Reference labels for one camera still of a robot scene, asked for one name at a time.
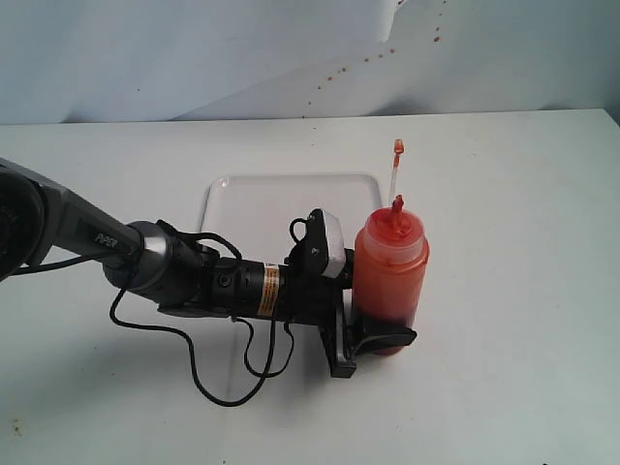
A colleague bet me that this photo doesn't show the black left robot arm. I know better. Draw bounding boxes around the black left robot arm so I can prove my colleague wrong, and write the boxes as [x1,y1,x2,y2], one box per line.
[1,161,417,378]

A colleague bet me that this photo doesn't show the white rectangular plastic tray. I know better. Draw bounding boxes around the white rectangular plastic tray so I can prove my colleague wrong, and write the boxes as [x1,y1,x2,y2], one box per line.
[201,172,382,247]

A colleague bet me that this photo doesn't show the red sauce squeeze bottle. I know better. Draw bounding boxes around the red sauce squeeze bottle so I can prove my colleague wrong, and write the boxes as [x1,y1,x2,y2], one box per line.
[352,139,430,328]

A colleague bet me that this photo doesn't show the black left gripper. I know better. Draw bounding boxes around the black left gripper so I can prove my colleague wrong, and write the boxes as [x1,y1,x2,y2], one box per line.
[278,248,418,379]

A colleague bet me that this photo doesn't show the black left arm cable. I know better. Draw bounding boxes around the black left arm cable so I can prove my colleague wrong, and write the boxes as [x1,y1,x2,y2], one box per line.
[0,218,296,406]

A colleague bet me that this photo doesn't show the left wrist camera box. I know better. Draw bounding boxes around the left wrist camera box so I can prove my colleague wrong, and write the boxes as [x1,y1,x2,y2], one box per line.
[287,208,347,279]

